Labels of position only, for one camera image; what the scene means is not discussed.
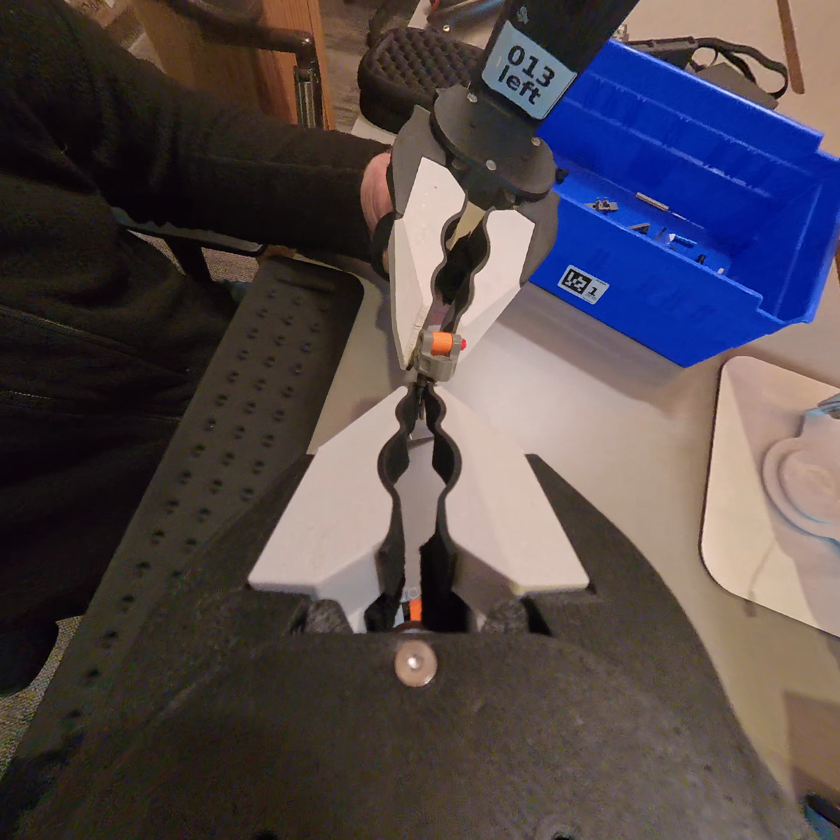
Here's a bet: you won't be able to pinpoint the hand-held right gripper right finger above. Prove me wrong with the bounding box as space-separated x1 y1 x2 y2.
420 386 591 619

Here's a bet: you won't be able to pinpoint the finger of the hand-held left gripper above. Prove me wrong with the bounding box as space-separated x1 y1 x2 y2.
387 157 471 370
451 209 537 339

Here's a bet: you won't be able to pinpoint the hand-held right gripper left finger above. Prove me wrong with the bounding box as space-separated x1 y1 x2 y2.
247 386 418 632

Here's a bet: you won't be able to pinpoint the dark grey connector piece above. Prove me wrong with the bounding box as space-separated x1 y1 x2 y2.
415 328 462 383

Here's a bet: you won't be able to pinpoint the person's left forearm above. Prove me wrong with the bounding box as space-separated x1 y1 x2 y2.
0 0 395 263

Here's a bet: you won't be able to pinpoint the person's left hand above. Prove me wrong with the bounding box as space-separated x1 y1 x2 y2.
360 151 401 237

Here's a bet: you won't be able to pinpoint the black perforated board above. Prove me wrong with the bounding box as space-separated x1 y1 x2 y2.
0 259 365 775

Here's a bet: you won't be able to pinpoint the blue plastic bin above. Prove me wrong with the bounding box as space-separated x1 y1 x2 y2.
525 38 840 368

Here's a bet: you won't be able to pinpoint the scattered small grey parts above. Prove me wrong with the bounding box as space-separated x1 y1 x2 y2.
584 190 729 273

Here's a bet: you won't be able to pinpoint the black chair armrest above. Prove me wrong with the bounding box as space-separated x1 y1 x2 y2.
169 0 327 130

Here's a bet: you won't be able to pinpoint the wooden pillar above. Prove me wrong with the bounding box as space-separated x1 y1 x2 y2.
108 0 337 130

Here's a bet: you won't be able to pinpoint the dark flat strip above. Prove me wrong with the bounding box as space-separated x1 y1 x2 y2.
777 0 805 94

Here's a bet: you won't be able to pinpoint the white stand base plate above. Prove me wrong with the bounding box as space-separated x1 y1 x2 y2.
700 356 840 637

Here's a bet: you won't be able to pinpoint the black strap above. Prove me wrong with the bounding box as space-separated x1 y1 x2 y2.
623 36 788 111

